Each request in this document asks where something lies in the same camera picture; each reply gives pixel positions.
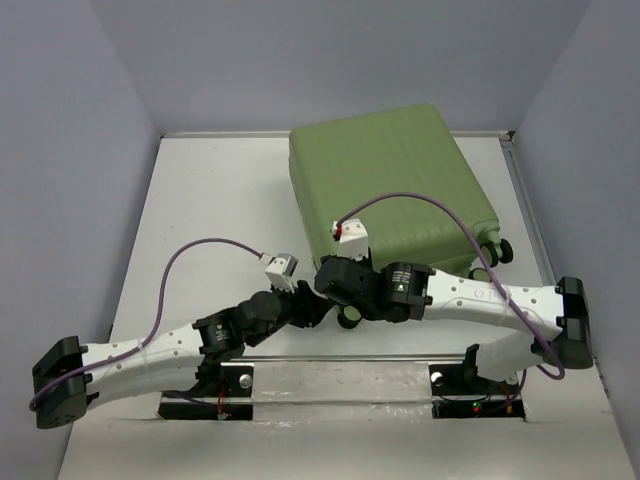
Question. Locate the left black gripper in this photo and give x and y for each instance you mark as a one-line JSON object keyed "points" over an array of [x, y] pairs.
{"points": [[308, 307]]}

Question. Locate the green hard-shell suitcase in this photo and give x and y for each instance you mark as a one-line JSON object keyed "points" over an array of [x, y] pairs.
{"points": [[424, 203]]}

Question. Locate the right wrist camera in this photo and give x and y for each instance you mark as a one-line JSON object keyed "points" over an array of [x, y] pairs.
{"points": [[351, 238]]}

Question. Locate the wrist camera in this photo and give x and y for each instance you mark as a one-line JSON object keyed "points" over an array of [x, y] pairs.
{"points": [[279, 269], [351, 238]]}

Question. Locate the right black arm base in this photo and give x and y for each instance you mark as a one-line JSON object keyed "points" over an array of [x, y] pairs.
{"points": [[454, 398]]}

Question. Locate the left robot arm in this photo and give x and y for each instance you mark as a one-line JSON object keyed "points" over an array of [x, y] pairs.
{"points": [[72, 378]]}

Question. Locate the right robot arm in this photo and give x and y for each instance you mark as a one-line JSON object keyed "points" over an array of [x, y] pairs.
{"points": [[548, 324]]}

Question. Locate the aluminium table rail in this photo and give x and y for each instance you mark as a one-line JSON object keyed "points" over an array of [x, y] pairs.
{"points": [[530, 221]]}

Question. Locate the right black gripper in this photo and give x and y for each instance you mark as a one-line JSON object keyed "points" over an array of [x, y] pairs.
{"points": [[365, 262]]}

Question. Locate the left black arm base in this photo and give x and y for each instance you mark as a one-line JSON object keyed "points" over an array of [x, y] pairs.
{"points": [[228, 398]]}

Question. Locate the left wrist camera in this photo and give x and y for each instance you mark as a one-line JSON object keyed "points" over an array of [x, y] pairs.
{"points": [[279, 269]]}

